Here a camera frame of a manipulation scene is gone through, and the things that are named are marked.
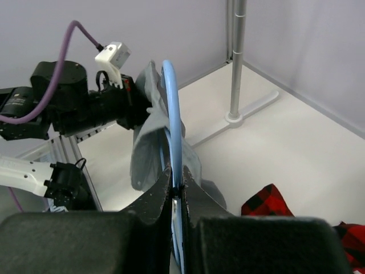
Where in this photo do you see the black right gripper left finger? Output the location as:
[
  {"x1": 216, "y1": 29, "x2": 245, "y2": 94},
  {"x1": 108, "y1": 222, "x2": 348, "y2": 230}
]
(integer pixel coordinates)
[{"x1": 1, "y1": 167, "x2": 172, "y2": 273}]

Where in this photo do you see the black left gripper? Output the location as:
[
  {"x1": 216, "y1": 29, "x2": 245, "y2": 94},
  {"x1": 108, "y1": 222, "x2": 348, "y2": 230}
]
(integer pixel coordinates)
[{"x1": 87, "y1": 71, "x2": 151, "y2": 130}]

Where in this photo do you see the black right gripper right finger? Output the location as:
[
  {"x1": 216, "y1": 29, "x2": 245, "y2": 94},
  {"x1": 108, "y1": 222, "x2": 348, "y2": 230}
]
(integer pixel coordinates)
[{"x1": 181, "y1": 167, "x2": 352, "y2": 273}]

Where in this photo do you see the grey button shirt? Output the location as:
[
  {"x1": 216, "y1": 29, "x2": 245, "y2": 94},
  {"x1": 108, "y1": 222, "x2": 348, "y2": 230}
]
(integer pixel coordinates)
[{"x1": 130, "y1": 61, "x2": 226, "y2": 208}]

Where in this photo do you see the light blue wire hanger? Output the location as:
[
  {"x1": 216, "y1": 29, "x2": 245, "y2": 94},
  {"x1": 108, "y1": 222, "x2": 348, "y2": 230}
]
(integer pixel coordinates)
[{"x1": 161, "y1": 60, "x2": 185, "y2": 273}]

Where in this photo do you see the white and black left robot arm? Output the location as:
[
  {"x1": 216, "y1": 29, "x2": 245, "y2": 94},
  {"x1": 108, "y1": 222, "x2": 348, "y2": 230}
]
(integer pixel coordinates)
[{"x1": 1, "y1": 61, "x2": 151, "y2": 211}]

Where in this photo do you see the red black plaid shirt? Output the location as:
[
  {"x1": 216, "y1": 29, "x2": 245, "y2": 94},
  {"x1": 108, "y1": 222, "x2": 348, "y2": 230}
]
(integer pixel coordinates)
[{"x1": 241, "y1": 183, "x2": 365, "y2": 274}]

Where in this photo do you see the silver white clothes rack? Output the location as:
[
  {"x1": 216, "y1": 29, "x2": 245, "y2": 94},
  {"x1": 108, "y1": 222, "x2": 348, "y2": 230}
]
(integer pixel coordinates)
[{"x1": 188, "y1": 1, "x2": 279, "y2": 148}]

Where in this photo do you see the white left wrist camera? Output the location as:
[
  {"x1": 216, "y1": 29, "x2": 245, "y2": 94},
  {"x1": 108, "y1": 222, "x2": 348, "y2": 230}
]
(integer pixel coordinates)
[{"x1": 95, "y1": 42, "x2": 131, "y2": 88}]

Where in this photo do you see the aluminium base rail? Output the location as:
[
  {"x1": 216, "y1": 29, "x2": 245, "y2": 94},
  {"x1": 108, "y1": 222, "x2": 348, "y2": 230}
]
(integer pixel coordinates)
[{"x1": 16, "y1": 124, "x2": 112, "y2": 212}]

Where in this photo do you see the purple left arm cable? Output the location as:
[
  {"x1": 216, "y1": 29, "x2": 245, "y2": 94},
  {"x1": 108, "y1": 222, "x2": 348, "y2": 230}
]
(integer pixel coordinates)
[{"x1": 0, "y1": 19, "x2": 105, "y2": 212}]

